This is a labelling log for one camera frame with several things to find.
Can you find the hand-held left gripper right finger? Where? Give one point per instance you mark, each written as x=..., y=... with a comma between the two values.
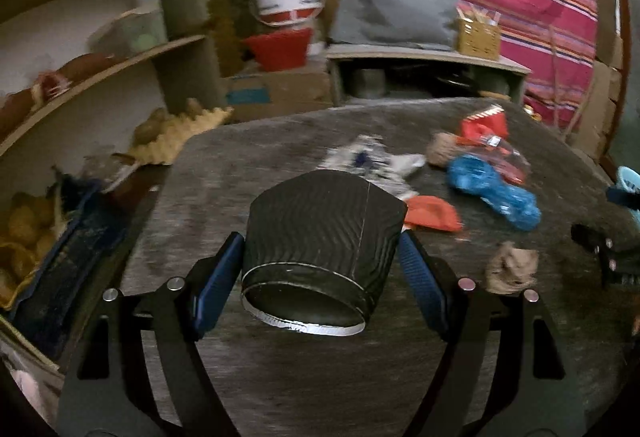
x=422, y=282

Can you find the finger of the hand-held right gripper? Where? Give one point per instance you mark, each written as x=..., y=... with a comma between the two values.
x=625, y=197
x=620, y=262

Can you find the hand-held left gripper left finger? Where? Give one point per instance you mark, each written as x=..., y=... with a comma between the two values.
x=220, y=279

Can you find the orange wrapper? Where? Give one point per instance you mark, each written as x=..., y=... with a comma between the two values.
x=432, y=214

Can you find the brown paper ball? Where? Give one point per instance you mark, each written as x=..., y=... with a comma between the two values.
x=510, y=267
x=442, y=149

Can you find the black paper cup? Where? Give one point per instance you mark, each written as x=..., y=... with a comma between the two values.
x=320, y=227

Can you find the blue plastic bag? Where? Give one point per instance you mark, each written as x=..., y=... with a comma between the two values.
x=500, y=197

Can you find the clear plastic bottle red cap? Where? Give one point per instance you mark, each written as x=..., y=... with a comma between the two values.
x=505, y=162

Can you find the white blue wrapper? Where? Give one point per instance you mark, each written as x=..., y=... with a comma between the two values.
x=365, y=157

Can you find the red snack wrapper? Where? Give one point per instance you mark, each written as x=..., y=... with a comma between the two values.
x=480, y=124

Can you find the grey shaggy mat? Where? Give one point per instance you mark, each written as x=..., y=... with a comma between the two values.
x=280, y=367

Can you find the flattened cardboard sheets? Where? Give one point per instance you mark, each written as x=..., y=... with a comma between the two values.
x=605, y=92

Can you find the cardboard egg carton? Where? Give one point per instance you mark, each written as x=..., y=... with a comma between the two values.
x=175, y=137

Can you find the blue plastic crate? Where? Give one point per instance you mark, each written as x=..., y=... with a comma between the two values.
x=65, y=267

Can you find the cardboard box with blue label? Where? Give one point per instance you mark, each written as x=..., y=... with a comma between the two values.
x=290, y=92

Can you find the pile of potatoes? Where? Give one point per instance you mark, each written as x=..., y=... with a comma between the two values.
x=25, y=227

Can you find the woven bamboo basket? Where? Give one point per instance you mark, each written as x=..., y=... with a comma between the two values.
x=477, y=39

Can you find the white low shelf table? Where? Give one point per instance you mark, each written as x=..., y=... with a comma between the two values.
x=425, y=54

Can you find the red plastic basin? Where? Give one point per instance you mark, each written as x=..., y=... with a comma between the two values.
x=280, y=47

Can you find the wooden shelf unit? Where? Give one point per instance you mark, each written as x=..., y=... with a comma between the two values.
x=100, y=67

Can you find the clear plastic container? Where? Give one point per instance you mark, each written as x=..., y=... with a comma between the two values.
x=140, y=32

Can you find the grey fabric cover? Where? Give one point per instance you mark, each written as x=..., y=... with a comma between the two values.
x=395, y=2

